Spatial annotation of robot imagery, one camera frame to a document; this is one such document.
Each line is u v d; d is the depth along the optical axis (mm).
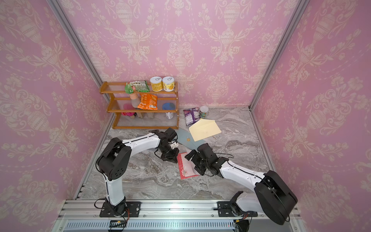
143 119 1128
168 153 797
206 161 659
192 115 1117
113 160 500
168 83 874
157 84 873
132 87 874
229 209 746
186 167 868
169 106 1062
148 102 994
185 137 1023
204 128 1080
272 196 417
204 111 1115
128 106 1032
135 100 961
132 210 744
